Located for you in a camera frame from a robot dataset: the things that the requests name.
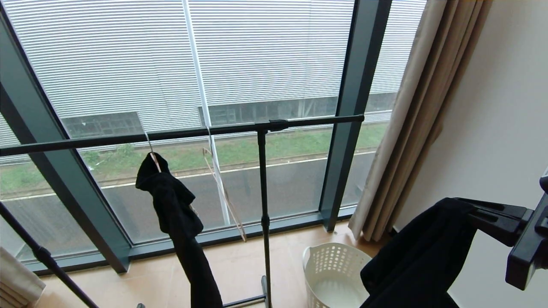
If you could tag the black clothes rack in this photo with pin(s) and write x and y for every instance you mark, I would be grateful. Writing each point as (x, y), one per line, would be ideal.
(171, 134)

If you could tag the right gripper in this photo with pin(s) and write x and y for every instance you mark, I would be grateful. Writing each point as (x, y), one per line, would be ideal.
(528, 252)

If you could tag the beige curtain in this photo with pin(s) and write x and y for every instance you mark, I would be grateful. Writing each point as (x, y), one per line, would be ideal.
(419, 107)
(17, 282)

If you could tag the pink clothes hanger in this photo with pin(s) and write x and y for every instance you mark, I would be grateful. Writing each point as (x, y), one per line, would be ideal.
(227, 201)
(154, 160)

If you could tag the black garment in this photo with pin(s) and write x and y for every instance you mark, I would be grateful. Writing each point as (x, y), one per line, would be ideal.
(419, 256)

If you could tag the window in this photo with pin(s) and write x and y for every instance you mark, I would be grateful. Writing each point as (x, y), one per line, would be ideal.
(107, 64)

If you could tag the white laundry basket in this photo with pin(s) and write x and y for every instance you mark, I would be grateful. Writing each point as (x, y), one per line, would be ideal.
(334, 261)

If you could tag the black shorts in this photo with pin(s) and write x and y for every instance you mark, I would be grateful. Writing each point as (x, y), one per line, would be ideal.
(175, 205)

